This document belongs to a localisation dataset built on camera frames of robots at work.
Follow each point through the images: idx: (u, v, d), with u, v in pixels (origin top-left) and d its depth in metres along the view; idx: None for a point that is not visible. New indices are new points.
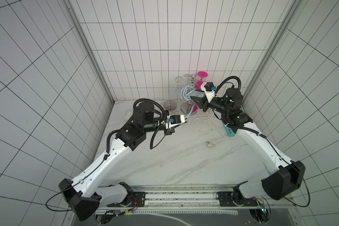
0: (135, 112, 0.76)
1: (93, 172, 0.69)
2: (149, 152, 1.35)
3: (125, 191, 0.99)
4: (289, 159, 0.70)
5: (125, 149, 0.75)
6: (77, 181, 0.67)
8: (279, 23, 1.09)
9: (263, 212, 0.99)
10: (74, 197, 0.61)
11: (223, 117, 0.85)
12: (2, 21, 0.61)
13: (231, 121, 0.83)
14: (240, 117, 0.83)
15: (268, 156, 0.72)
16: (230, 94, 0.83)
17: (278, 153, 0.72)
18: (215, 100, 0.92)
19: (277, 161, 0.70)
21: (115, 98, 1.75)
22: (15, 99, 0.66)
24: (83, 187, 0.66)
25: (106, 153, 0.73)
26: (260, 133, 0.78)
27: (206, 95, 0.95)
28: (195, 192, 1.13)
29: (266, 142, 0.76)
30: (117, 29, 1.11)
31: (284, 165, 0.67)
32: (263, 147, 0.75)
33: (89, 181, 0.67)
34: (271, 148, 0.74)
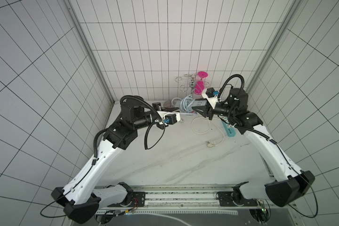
0: (123, 108, 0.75)
1: (84, 179, 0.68)
2: (149, 152, 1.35)
3: (125, 191, 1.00)
4: (299, 168, 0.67)
5: (113, 150, 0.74)
6: (68, 189, 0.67)
8: (279, 23, 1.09)
9: (263, 212, 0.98)
10: (67, 206, 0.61)
11: (230, 117, 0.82)
12: (2, 21, 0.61)
13: (239, 121, 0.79)
14: (250, 119, 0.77)
15: (278, 165, 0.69)
16: (234, 92, 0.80)
17: (287, 162, 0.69)
18: (219, 105, 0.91)
19: (287, 170, 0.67)
21: (115, 98, 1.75)
22: (15, 99, 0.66)
24: (74, 195, 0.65)
25: (94, 157, 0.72)
26: (270, 139, 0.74)
27: (210, 100, 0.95)
28: (195, 192, 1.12)
29: (277, 149, 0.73)
30: (117, 29, 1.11)
31: (294, 175, 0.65)
32: (273, 154, 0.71)
33: (81, 189, 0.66)
34: (282, 156, 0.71)
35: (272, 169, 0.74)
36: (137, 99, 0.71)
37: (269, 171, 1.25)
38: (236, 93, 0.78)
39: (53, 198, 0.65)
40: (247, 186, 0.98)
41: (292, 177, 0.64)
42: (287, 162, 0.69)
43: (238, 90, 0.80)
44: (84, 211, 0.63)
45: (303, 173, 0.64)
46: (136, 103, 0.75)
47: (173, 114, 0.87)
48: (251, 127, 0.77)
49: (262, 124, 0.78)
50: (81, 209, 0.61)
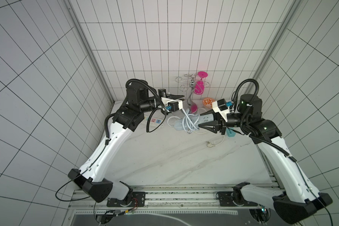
0: (129, 90, 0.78)
1: (99, 158, 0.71)
2: (149, 152, 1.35)
3: (127, 188, 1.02)
4: (317, 190, 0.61)
5: (124, 130, 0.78)
6: (85, 169, 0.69)
8: (279, 23, 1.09)
9: (263, 212, 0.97)
10: (86, 183, 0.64)
11: (244, 126, 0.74)
12: (2, 21, 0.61)
13: (254, 130, 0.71)
14: (267, 128, 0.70)
15: (294, 185, 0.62)
16: (246, 99, 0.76)
17: (306, 183, 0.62)
18: (230, 116, 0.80)
19: (305, 192, 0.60)
21: (115, 98, 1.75)
22: (15, 99, 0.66)
24: (92, 173, 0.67)
25: (107, 137, 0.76)
26: (289, 156, 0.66)
27: (222, 113, 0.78)
28: (195, 192, 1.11)
29: (294, 167, 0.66)
30: (117, 28, 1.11)
31: (311, 199, 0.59)
32: (291, 172, 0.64)
33: (97, 167, 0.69)
34: (300, 175, 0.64)
35: (286, 188, 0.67)
36: (140, 82, 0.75)
37: (269, 171, 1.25)
38: (248, 100, 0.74)
39: (71, 178, 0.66)
40: (248, 188, 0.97)
41: (310, 202, 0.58)
42: (306, 183, 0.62)
43: (251, 96, 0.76)
44: (100, 190, 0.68)
45: (322, 196, 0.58)
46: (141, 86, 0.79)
47: (175, 102, 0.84)
48: (269, 139, 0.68)
49: (280, 136, 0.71)
50: (99, 187, 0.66)
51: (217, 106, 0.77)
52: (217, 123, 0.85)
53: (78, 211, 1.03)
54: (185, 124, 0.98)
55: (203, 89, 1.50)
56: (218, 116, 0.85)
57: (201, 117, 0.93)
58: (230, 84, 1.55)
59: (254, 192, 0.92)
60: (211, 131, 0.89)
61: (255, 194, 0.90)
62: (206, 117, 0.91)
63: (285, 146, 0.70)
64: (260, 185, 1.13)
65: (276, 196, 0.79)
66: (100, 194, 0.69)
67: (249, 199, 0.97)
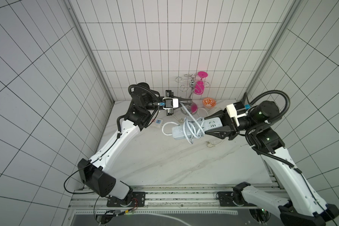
0: (132, 96, 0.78)
1: (109, 149, 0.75)
2: (149, 152, 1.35)
3: (127, 188, 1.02)
4: (325, 202, 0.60)
5: (134, 127, 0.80)
6: (95, 159, 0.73)
8: (279, 23, 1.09)
9: (263, 212, 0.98)
10: (96, 172, 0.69)
11: (249, 136, 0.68)
12: (2, 21, 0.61)
13: (259, 141, 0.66)
14: (270, 140, 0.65)
15: (302, 198, 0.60)
16: (265, 111, 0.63)
17: (313, 195, 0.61)
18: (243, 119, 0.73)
19: (313, 205, 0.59)
21: (115, 98, 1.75)
22: (16, 99, 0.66)
24: (102, 163, 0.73)
25: (118, 131, 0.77)
26: (294, 167, 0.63)
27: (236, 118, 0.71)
28: (195, 192, 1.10)
29: (301, 179, 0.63)
30: (117, 28, 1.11)
31: (319, 212, 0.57)
32: (297, 185, 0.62)
33: (107, 157, 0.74)
34: (306, 187, 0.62)
35: (293, 199, 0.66)
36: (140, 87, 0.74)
37: (269, 171, 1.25)
38: (268, 114, 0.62)
39: (81, 166, 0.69)
40: (249, 191, 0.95)
41: (319, 215, 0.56)
42: (313, 195, 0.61)
43: (270, 108, 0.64)
44: (106, 182, 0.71)
45: (330, 208, 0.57)
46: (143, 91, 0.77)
47: (169, 99, 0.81)
48: (272, 151, 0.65)
49: (284, 146, 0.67)
50: (106, 176, 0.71)
51: (235, 111, 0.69)
52: (229, 130, 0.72)
53: (78, 211, 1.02)
54: (187, 132, 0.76)
55: (203, 89, 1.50)
56: (227, 118, 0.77)
57: (205, 122, 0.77)
58: (230, 84, 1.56)
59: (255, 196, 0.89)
60: (219, 136, 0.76)
61: (258, 199, 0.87)
62: (212, 122, 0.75)
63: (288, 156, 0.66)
64: (260, 185, 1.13)
65: (281, 205, 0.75)
66: (105, 186, 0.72)
67: (249, 201, 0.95)
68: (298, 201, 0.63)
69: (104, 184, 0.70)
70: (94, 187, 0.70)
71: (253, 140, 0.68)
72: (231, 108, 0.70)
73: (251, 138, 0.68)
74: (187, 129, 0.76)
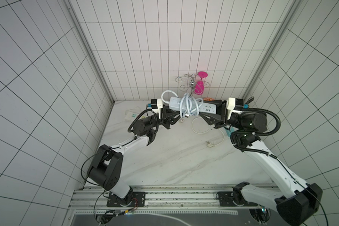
0: (134, 132, 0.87)
1: (128, 143, 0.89)
2: (149, 152, 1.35)
3: (128, 188, 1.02)
4: (304, 182, 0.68)
5: (145, 137, 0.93)
6: (116, 146, 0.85)
8: (279, 23, 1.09)
9: (263, 212, 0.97)
10: (114, 157, 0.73)
11: (233, 135, 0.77)
12: (2, 21, 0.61)
13: (239, 140, 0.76)
14: (247, 136, 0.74)
15: (282, 180, 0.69)
16: (256, 124, 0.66)
17: (292, 176, 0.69)
18: (233, 115, 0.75)
19: (293, 185, 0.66)
21: (115, 98, 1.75)
22: (16, 99, 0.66)
24: (121, 150, 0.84)
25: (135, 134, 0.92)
26: (270, 154, 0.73)
27: (230, 111, 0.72)
28: (195, 192, 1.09)
29: (278, 164, 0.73)
30: (117, 28, 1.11)
31: (300, 190, 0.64)
32: (276, 169, 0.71)
33: (126, 148, 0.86)
34: (284, 170, 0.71)
35: (276, 184, 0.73)
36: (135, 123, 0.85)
37: None
38: (257, 128, 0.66)
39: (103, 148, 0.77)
40: (248, 189, 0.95)
41: (299, 192, 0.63)
42: (293, 176, 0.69)
43: (261, 122, 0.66)
44: (113, 174, 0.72)
45: (310, 187, 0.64)
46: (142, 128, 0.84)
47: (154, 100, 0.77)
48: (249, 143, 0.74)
49: (260, 139, 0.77)
50: (117, 167, 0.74)
51: (235, 104, 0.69)
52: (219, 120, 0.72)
53: (78, 211, 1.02)
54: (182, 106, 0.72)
55: (203, 89, 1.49)
56: (224, 111, 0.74)
57: (203, 105, 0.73)
58: (230, 84, 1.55)
59: (255, 196, 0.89)
60: (207, 122, 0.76)
61: (257, 196, 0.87)
62: (208, 106, 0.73)
63: (264, 147, 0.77)
64: (260, 185, 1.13)
65: (278, 198, 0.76)
66: (111, 177, 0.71)
67: (249, 200, 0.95)
68: (281, 184, 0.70)
69: (112, 175, 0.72)
70: (104, 174, 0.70)
71: (235, 139, 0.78)
72: (231, 101, 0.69)
73: (234, 137, 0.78)
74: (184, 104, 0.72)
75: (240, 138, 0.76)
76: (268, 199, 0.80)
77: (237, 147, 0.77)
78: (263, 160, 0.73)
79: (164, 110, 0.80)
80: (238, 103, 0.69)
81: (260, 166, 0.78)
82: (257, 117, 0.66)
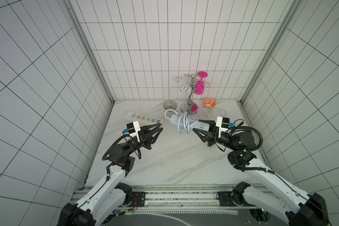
0: (109, 159, 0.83)
1: (98, 192, 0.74)
2: (149, 152, 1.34)
3: (123, 193, 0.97)
4: (306, 193, 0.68)
5: (122, 171, 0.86)
6: (83, 202, 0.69)
8: (279, 23, 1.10)
9: (263, 212, 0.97)
10: (82, 216, 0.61)
11: (230, 157, 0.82)
12: (2, 21, 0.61)
13: (237, 161, 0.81)
14: (243, 156, 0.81)
15: (284, 193, 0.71)
16: (244, 141, 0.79)
17: (293, 189, 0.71)
18: (222, 133, 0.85)
19: (295, 198, 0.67)
21: (115, 98, 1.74)
22: (15, 99, 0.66)
24: (90, 205, 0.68)
25: (107, 174, 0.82)
26: (268, 170, 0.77)
27: (220, 129, 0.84)
28: (196, 192, 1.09)
29: (277, 177, 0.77)
30: (117, 28, 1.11)
31: (303, 202, 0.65)
32: (276, 184, 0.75)
33: (96, 199, 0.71)
34: (285, 184, 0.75)
35: (283, 200, 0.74)
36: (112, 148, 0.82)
37: None
38: (246, 145, 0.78)
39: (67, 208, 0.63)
40: (252, 194, 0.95)
41: (303, 204, 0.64)
42: (294, 189, 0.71)
43: (248, 140, 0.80)
44: None
45: (312, 197, 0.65)
46: (119, 153, 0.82)
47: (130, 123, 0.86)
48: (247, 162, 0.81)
49: (255, 157, 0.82)
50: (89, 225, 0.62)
51: (221, 121, 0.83)
52: (210, 135, 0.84)
53: None
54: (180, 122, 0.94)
55: (203, 89, 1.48)
56: (216, 129, 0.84)
57: (197, 123, 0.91)
58: (230, 84, 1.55)
59: (259, 201, 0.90)
60: (200, 139, 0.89)
61: (262, 202, 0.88)
62: (201, 124, 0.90)
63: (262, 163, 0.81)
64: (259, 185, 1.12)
65: (288, 211, 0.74)
66: None
67: (251, 202, 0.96)
68: (287, 201, 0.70)
69: None
70: None
71: (232, 160, 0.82)
72: (219, 119, 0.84)
73: (232, 159, 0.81)
74: (181, 121, 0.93)
75: (238, 159, 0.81)
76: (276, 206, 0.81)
77: (236, 167, 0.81)
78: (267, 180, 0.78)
79: (141, 132, 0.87)
80: (224, 120, 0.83)
81: (267, 186, 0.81)
82: (244, 135, 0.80)
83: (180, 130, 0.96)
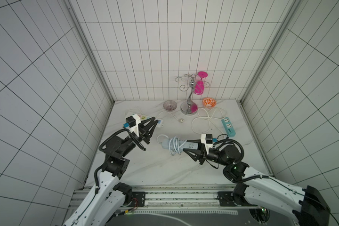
0: (106, 152, 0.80)
1: (87, 208, 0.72)
2: (149, 152, 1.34)
3: (121, 196, 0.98)
4: (300, 189, 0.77)
5: (113, 178, 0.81)
6: (70, 223, 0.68)
8: (279, 23, 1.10)
9: (263, 213, 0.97)
10: None
11: (227, 173, 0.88)
12: (2, 21, 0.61)
13: (233, 174, 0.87)
14: (237, 168, 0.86)
15: (284, 195, 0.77)
16: (230, 155, 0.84)
17: (289, 189, 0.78)
18: (211, 151, 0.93)
19: (294, 197, 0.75)
21: (115, 98, 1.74)
22: (15, 99, 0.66)
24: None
25: (96, 186, 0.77)
26: (262, 176, 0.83)
27: (205, 145, 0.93)
28: (195, 192, 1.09)
29: (272, 182, 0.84)
30: (117, 28, 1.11)
31: (302, 199, 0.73)
32: (274, 188, 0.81)
33: (84, 218, 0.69)
34: (280, 186, 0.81)
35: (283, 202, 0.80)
36: (111, 139, 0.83)
37: (269, 171, 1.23)
38: (232, 157, 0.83)
39: None
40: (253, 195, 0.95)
41: (302, 201, 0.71)
42: (290, 189, 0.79)
43: (233, 151, 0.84)
44: None
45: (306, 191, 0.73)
46: (117, 145, 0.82)
47: (130, 117, 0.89)
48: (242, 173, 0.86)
49: (248, 166, 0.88)
50: None
51: (205, 137, 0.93)
52: (199, 153, 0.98)
53: None
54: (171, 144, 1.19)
55: (203, 89, 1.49)
56: (203, 147, 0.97)
57: (187, 143, 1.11)
58: (230, 84, 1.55)
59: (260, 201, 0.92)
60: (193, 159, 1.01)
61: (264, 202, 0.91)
62: (191, 144, 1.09)
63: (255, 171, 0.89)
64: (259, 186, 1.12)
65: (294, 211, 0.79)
66: None
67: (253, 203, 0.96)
68: (287, 201, 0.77)
69: None
70: None
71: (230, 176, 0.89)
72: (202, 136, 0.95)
73: (228, 175, 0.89)
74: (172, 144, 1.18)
75: (233, 173, 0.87)
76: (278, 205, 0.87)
77: (235, 181, 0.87)
78: (264, 185, 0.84)
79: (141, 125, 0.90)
80: (207, 136, 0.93)
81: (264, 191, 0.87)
82: (227, 148, 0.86)
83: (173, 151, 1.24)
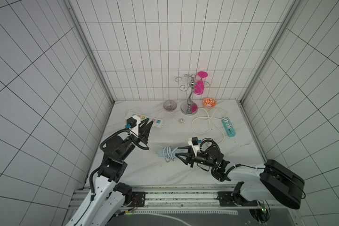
0: (105, 152, 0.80)
1: (83, 215, 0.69)
2: (149, 152, 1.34)
3: (120, 197, 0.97)
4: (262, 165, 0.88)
5: (109, 183, 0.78)
6: None
8: (279, 23, 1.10)
9: (263, 212, 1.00)
10: None
11: (214, 173, 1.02)
12: (2, 21, 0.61)
13: (220, 173, 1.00)
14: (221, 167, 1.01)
15: (251, 174, 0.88)
16: (213, 156, 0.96)
17: (254, 167, 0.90)
18: (199, 155, 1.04)
19: (257, 172, 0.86)
21: (115, 98, 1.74)
22: (15, 99, 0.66)
24: None
25: (92, 192, 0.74)
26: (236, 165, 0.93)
27: (193, 147, 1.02)
28: (195, 192, 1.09)
29: (244, 167, 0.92)
30: (117, 29, 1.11)
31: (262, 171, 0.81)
32: (245, 171, 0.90)
33: None
34: (249, 167, 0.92)
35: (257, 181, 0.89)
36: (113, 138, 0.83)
37: None
38: (216, 157, 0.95)
39: None
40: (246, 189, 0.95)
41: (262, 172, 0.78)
42: (254, 167, 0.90)
43: (214, 152, 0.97)
44: None
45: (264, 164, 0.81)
46: (117, 145, 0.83)
47: (131, 118, 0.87)
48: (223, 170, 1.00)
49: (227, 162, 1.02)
50: None
51: (191, 140, 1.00)
52: (189, 155, 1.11)
53: None
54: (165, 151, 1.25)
55: (203, 89, 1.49)
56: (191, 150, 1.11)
57: (178, 149, 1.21)
58: (230, 84, 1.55)
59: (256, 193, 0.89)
60: (185, 163, 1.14)
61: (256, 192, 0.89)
62: (182, 149, 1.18)
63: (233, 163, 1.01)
64: None
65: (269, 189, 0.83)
66: None
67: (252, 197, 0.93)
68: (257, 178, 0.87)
69: None
70: None
71: (217, 175, 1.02)
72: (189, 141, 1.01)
73: (215, 174, 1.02)
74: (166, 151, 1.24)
75: (219, 173, 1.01)
76: (257, 189, 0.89)
77: (222, 179, 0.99)
78: (238, 173, 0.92)
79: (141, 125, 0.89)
80: (193, 140, 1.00)
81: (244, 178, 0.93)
82: (210, 151, 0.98)
83: (167, 159, 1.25)
